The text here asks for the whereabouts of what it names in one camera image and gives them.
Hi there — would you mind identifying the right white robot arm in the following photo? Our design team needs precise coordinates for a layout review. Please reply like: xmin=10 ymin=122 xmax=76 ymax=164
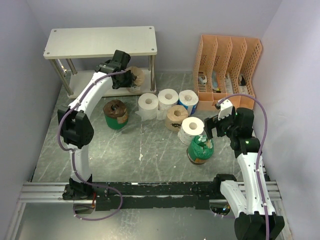
xmin=204 ymin=105 xmax=285 ymax=240

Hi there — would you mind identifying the aluminium frame rail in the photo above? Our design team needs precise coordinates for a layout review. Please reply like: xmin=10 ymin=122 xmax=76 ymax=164
xmin=18 ymin=181 xmax=76 ymax=203

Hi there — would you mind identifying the white two-tier shelf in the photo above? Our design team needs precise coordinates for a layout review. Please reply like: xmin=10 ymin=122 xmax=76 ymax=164
xmin=43 ymin=26 xmax=158 ymax=99

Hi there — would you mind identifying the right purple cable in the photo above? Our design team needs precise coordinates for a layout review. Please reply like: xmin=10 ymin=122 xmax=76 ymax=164
xmin=214 ymin=93 xmax=271 ymax=240

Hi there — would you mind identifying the kraft-wrapped paper roll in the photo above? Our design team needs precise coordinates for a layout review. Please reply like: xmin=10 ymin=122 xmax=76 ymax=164
xmin=126 ymin=66 xmax=145 ymax=93
xmin=165 ymin=105 xmax=189 ymax=132

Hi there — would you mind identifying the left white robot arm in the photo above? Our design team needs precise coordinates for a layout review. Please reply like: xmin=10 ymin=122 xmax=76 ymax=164
xmin=57 ymin=50 xmax=135 ymax=200

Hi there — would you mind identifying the white paper roll front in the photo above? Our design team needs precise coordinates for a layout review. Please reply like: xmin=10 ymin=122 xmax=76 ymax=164
xmin=177 ymin=117 xmax=204 ymax=145

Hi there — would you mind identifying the green torn-wrapped paper roll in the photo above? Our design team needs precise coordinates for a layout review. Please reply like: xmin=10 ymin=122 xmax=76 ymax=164
xmin=186 ymin=135 xmax=214 ymax=165

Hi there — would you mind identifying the white paper roll left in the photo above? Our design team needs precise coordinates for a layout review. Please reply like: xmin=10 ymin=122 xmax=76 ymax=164
xmin=135 ymin=93 xmax=159 ymax=121

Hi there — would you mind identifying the blue-wrapped white paper roll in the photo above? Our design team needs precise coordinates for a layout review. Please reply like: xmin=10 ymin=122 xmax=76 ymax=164
xmin=178 ymin=90 xmax=199 ymax=116

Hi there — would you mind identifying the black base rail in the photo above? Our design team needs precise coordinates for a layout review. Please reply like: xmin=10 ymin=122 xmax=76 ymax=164
xmin=62 ymin=181 xmax=225 ymax=211

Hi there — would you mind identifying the brown-green paper roll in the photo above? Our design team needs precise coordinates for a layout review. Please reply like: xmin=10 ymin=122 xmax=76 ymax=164
xmin=103 ymin=99 xmax=129 ymax=130

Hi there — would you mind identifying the white paper roll middle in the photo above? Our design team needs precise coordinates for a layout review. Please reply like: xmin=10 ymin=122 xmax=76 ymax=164
xmin=156 ymin=88 xmax=179 ymax=121

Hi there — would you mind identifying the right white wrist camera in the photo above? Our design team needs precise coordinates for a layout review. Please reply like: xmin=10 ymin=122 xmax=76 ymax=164
xmin=215 ymin=98 xmax=234 ymax=121

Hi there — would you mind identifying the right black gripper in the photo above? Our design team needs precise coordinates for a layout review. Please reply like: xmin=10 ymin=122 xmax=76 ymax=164
xmin=204 ymin=108 xmax=238 ymax=139

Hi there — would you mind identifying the orange file organizer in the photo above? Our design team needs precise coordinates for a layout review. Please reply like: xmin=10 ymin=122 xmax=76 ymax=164
xmin=193 ymin=34 xmax=263 ymax=111

